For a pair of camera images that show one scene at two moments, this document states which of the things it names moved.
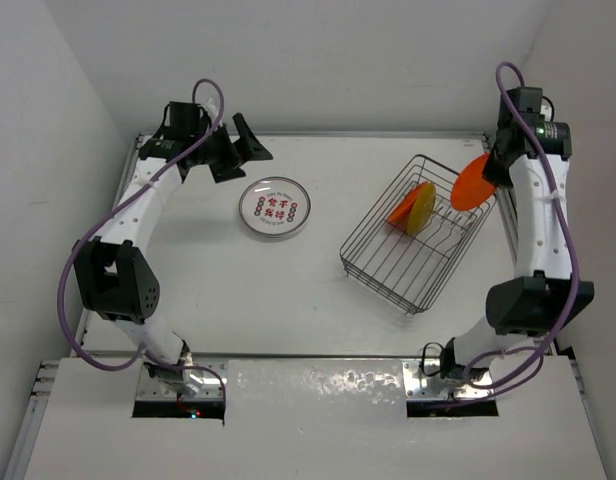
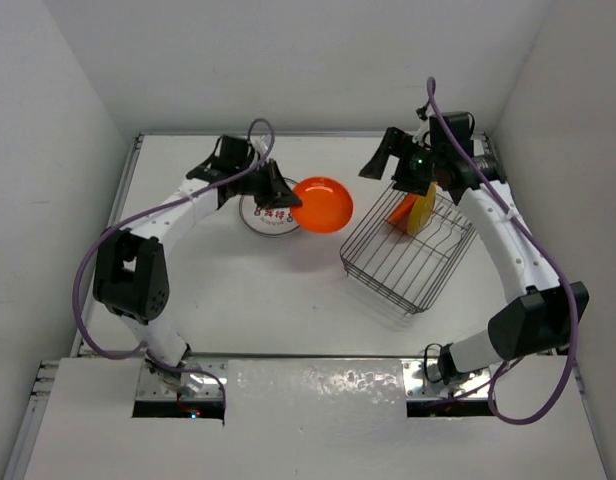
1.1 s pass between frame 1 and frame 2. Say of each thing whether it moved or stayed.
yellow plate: stayed
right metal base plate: stayed
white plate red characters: stayed
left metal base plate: stayed
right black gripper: moved
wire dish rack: stayed
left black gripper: moved
